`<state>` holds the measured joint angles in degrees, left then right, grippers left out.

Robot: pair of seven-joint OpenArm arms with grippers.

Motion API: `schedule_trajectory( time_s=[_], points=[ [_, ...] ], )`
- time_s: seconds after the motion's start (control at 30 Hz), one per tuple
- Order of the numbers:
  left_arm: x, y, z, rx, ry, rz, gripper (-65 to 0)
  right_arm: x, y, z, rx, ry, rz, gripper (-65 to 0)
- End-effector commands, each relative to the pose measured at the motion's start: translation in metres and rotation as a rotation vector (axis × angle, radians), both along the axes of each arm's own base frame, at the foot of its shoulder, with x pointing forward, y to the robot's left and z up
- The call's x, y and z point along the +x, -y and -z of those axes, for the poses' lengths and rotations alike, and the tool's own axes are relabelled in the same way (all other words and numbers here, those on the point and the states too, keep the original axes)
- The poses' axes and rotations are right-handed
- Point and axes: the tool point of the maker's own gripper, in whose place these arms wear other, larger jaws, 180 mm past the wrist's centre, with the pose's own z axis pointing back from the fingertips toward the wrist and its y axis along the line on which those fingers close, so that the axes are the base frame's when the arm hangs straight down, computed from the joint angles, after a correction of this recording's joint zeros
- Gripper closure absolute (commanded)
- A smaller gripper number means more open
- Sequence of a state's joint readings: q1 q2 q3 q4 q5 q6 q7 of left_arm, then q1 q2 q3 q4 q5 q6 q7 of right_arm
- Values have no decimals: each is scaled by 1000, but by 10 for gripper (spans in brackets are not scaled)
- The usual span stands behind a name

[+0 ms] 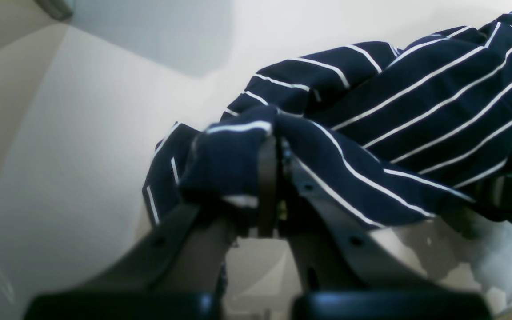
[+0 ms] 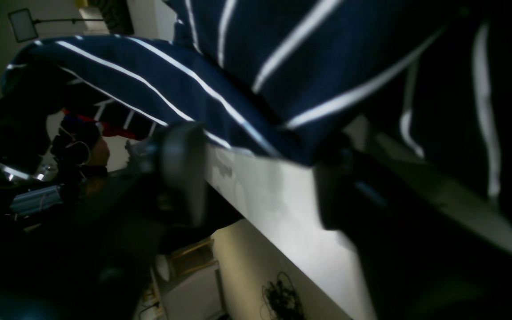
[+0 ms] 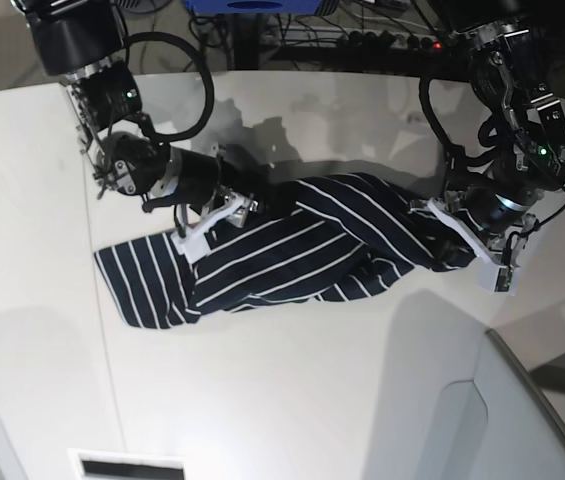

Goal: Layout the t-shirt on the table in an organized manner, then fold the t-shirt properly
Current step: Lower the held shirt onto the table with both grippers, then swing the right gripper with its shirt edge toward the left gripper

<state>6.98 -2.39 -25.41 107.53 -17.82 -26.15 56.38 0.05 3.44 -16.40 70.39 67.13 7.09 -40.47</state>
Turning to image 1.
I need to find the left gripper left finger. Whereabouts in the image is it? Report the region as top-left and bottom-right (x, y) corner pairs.
(24, 200), (239, 320)

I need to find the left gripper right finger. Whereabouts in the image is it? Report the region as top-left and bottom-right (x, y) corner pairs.
(258, 136), (492, 320)

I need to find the navy white striped t-shirt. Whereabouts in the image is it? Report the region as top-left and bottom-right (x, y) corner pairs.
(143, 12), (512, 229)

